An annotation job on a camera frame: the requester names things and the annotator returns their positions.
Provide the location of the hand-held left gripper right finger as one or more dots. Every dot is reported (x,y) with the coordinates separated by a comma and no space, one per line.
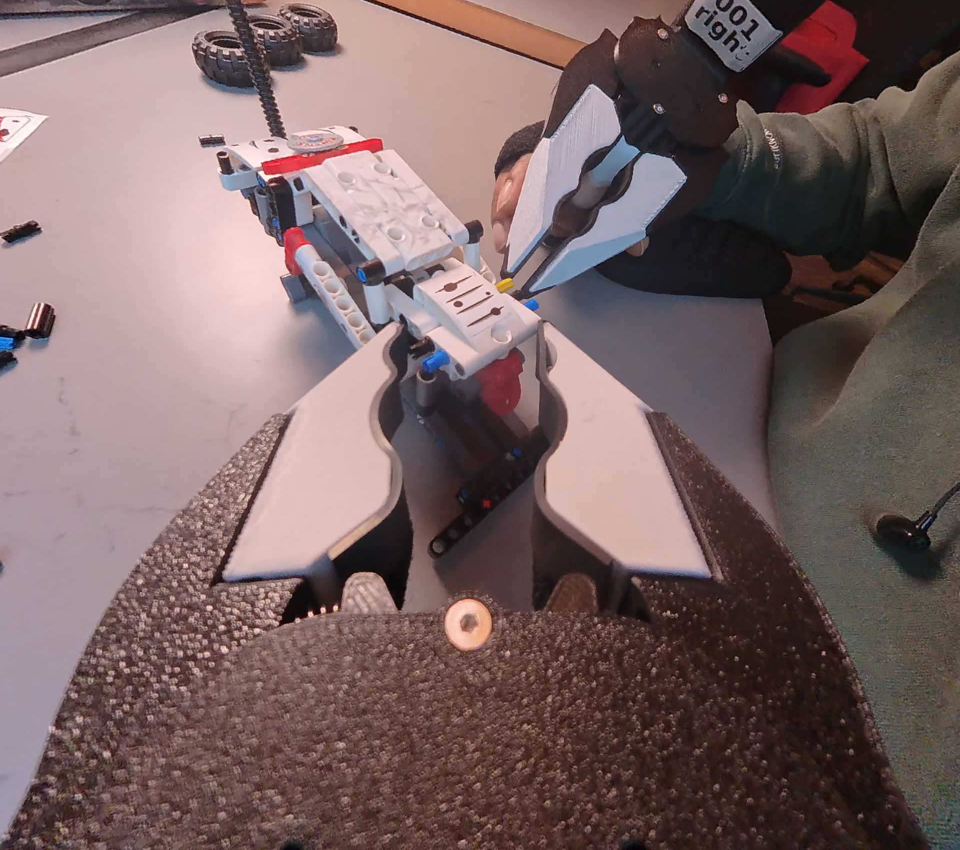
(630,490)

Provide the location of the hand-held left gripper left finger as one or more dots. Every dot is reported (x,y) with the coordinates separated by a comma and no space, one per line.
(315,483)

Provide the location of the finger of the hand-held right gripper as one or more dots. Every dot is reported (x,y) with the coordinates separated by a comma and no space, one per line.
(622,220)
(562,168)

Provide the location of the white brick toy truck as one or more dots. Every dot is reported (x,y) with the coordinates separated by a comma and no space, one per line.
(390,190)

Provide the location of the person's right hand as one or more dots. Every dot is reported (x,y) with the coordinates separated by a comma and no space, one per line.
(506,205)

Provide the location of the red chair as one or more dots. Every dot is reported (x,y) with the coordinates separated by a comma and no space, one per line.
(825,48)

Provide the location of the black toy tyre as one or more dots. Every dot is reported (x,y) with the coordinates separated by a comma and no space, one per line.
(311,25)
(221,57)
(274,37)

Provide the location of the pile of small brick pieces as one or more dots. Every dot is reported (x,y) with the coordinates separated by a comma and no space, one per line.
(41,319)

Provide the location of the white sticker sheet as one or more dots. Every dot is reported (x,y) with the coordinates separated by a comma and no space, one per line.
(19,130)

